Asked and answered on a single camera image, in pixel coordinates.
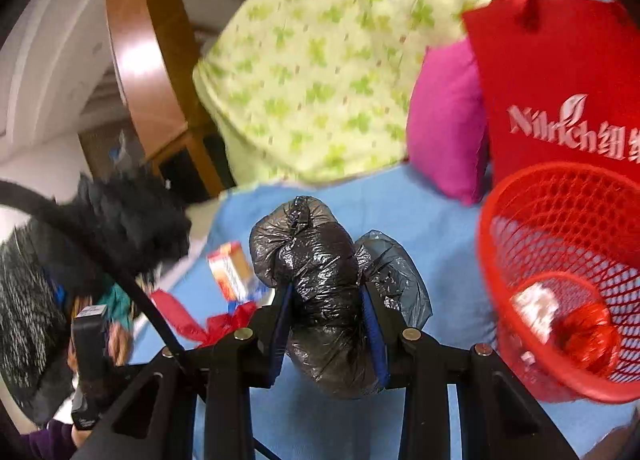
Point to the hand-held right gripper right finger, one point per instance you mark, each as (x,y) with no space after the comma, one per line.
(374,340)

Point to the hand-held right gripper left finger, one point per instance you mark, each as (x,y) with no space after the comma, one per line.
(280,335)

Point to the red plastic bag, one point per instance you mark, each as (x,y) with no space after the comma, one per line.
(220,325)
(587,337)

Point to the black plastic bag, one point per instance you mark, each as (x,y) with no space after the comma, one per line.
(320,280)

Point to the orange and white medicine box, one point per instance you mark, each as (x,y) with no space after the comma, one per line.
(232,270)

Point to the red mesh plastic basket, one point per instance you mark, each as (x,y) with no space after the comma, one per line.
(550,220)

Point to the person's left forearm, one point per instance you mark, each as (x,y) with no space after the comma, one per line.
(50,442)

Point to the black and white speckled garment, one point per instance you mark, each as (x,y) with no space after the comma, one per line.
(25,320)

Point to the blue bed sheet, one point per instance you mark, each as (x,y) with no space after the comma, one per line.
(440,250)

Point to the black fur coat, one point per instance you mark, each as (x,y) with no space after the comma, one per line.
(125,225)

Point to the crumpled white paper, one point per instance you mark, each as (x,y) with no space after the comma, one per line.
(535,307)

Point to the brown lattice panel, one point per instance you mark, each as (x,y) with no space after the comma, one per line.
(107,145)

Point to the pink pillow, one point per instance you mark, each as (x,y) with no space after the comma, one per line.
(445,130)

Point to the green clover print quilt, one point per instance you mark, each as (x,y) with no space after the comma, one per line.
(325,55)

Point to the wooden cabinet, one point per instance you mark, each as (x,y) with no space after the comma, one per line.
(145,50)

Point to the red shopping bag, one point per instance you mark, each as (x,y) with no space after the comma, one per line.
(545,70)

